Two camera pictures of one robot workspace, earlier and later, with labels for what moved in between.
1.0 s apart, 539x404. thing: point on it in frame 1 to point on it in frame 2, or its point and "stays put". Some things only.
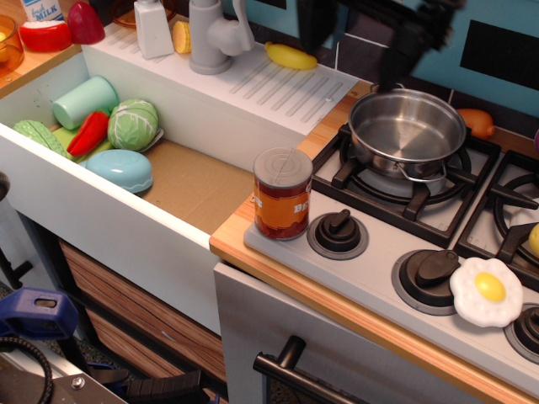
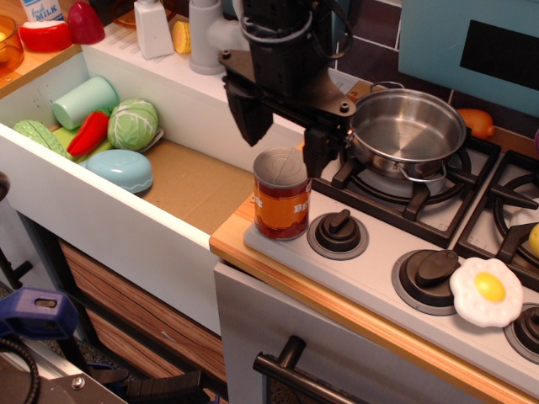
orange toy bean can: [282, 178] stays put
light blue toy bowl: [126, 169] stays put
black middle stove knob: [421, 280] stays put
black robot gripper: [420, 25] to [286, 73]
